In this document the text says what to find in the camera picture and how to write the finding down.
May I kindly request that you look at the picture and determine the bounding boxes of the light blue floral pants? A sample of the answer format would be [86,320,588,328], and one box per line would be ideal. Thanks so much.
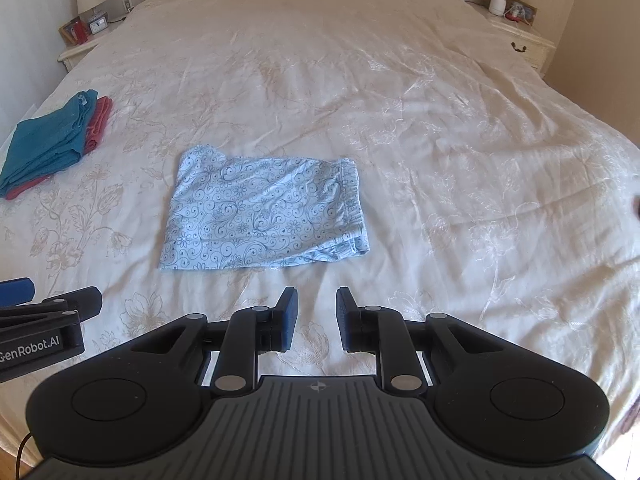
[159,144,372,272]

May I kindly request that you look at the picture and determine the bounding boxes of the brown photo frame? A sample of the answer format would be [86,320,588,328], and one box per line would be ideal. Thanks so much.
[58,16,89,46]
[506,0,539,25]

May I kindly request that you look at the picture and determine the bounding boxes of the cream floral bedspread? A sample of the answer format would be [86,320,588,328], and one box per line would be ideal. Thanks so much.
[0,0,640,461]

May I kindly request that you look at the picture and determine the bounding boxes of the red folded pants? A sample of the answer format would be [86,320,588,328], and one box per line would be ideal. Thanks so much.
[6,96,114,202]

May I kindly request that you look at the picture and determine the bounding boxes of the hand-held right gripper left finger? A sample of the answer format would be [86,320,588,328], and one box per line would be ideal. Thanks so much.
[132,287,299,396]

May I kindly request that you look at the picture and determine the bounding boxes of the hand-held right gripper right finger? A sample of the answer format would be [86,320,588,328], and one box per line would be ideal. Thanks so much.
[336,287,506,395]

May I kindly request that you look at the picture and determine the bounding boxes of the teal folded pants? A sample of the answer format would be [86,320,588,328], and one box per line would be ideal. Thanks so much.
[0,89,99,198]

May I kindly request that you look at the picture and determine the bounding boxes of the black cable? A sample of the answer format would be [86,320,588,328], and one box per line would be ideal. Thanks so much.
[15,431,35,480]

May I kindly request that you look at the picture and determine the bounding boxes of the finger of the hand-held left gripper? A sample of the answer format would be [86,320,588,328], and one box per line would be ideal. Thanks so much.
[0,286,103,332]
[0,277,36,307]

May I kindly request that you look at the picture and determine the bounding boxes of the white nightstand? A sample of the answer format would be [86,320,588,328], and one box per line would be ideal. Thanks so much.
[465,0,557,74]
[57,10,137,75]

